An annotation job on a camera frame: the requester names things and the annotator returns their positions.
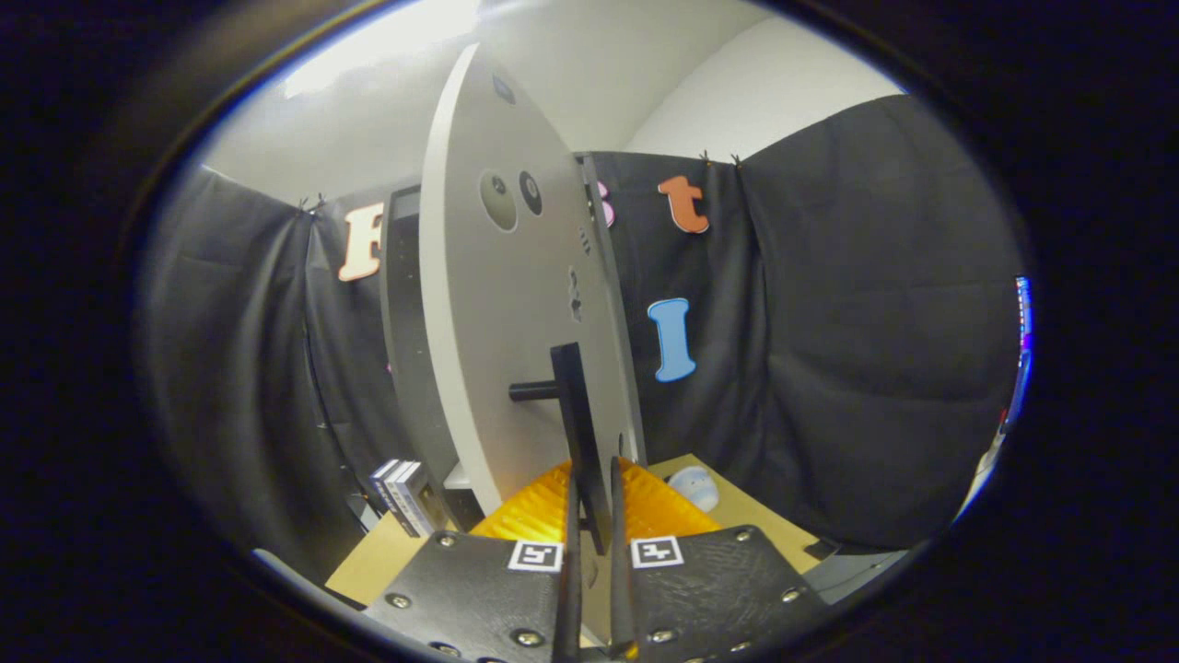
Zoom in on white and blue tube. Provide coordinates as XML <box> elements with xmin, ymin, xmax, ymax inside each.
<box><xmin>667</xmin><ymin>466</ymin><xmax>720</xmax><ymax>513</ymax></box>

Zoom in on black backdrop cloth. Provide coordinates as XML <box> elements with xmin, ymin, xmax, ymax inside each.
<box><xmin>138</xmin><ymin>92</ymin><xmax>1028</xmax><ymax>590</ymax></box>

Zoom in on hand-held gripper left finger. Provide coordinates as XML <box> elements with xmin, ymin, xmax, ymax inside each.
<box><xmin>364</xmin><ymin>459</ymin><xmax>583</xmax><ymax>663</ymax></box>

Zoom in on black cable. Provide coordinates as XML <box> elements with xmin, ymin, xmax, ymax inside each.
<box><xmin>302</xmin><ymin>313</ymin><xmax>369</xmax><ymax>517</ymax></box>

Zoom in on grey cover book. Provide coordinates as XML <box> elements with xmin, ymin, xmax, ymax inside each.
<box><xmin>398</xmin><ymin>462</ymin><xmax>441</xmax><ymax>538</ymax></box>

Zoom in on white spine book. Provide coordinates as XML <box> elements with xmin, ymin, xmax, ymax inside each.
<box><xmin>385</xmin><ymin>460</ymin><xmax>420</xmax><ymax>535</ymax></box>

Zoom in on black door handle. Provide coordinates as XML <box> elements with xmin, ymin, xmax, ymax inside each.
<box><xmin>508</xmin><ymin>343</ymin><xmax>613</xmax><ymax>555</ymax></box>

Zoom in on white cabinet door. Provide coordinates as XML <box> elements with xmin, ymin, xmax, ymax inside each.
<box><xmin>419</xmin><ymin>41</ymin><xmax>636</xmax><ymax>517</ymax></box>

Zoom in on grey cabinet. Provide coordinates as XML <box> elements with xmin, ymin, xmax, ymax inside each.
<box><xmin>379</xmin><ymin>152</ymin><xmax>648</xmax><ymax>535</ymax></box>

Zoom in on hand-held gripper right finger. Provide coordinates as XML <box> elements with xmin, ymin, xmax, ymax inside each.
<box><xmin>608</xmin><ymin>456</ymin><xmax>835</xmax><ymax>660</ymax></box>

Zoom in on blue spine book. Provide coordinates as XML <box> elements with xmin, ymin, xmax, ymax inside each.
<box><xmin>369</xmin><ymin>459</ymin><xmax>406</xmax><ymax>517</ymax></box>

